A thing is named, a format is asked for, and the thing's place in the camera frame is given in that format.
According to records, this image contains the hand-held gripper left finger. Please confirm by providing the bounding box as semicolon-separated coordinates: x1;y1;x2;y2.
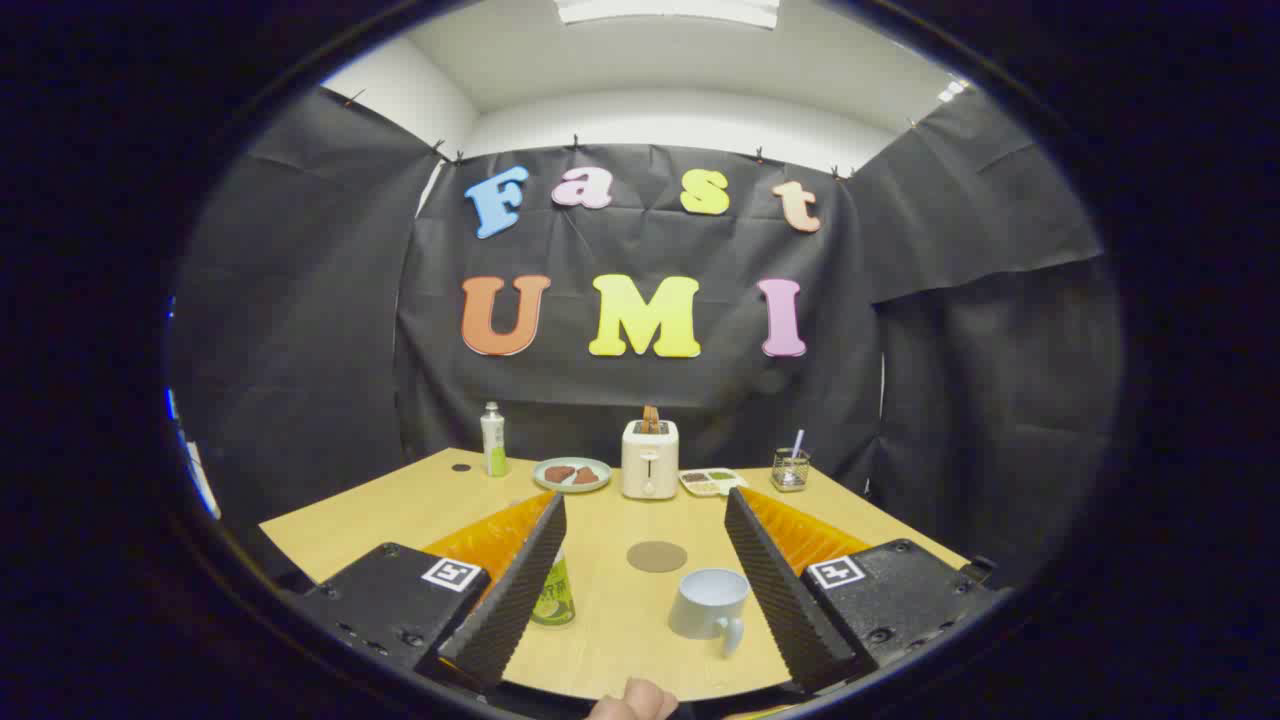
285;492;568;693

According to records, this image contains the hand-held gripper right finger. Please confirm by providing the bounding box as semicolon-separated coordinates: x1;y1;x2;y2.
724;487;1001;694

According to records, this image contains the clear juice bottle green label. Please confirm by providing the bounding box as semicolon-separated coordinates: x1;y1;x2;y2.
530;548;577;627

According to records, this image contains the white cup with handle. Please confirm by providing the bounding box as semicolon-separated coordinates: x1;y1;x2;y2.
668;568;751;659

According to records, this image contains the round brown coaster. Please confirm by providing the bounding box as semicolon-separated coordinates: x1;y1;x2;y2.
627;541;688;574

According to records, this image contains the slim white green bottle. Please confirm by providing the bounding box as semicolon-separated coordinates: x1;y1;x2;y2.
480;402;509;478

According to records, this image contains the wooden table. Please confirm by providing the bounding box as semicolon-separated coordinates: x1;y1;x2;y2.
258;447;969;703

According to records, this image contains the white divided snack tray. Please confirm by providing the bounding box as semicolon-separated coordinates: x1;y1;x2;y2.
678;468;748;498

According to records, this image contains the pale green plate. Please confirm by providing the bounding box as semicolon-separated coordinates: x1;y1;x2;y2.
532;457;613;494

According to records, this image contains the white toaster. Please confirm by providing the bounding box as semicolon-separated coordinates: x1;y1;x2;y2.
621;419;680;501

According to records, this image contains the ceiling light panel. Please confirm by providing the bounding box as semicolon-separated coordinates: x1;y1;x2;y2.
553;0;781;29

